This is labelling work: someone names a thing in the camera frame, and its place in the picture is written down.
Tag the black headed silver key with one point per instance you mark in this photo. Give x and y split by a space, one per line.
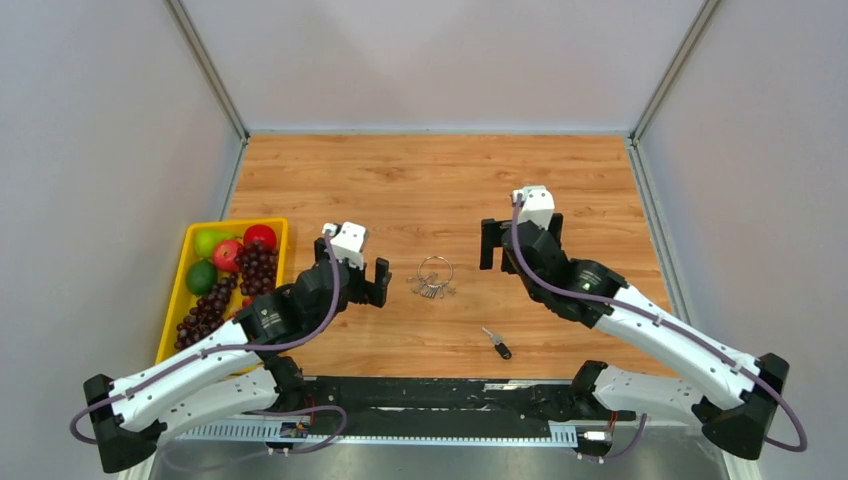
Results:
498 343

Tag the green pear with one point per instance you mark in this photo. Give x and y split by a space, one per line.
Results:
206 240

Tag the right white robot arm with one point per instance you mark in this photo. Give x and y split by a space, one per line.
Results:
731 395

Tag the red yellow apple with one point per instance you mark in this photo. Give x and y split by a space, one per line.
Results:
226 254

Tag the silver keyring with keys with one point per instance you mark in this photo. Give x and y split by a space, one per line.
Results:
433 278

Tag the upper dark grape bunch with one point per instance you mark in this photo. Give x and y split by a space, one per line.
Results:
257 264

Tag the red apple top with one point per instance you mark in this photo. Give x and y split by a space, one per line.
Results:
260 235

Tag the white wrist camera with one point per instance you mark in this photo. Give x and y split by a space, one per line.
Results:
347 241
535 204

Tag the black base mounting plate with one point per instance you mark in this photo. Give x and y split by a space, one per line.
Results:
449 408

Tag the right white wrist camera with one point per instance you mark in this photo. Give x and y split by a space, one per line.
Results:
535 204

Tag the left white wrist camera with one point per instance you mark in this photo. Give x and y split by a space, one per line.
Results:
347 241

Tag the yellow plastic tray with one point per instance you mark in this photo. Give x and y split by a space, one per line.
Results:
182 300

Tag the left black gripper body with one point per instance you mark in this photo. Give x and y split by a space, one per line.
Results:
358 288

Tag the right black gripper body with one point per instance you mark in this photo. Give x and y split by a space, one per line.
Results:
533 288

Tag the green lime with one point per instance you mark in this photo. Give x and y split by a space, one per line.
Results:
201 277

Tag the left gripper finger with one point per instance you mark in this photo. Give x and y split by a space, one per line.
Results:
320 250
377 290

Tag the lower dark grape bunch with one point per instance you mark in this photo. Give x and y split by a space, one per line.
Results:
207 314

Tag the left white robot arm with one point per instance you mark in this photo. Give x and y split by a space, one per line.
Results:
240 367

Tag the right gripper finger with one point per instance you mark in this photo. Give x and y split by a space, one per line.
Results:
555 227
491 236

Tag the dark grape bunch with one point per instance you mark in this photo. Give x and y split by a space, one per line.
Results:
257 264
207 314

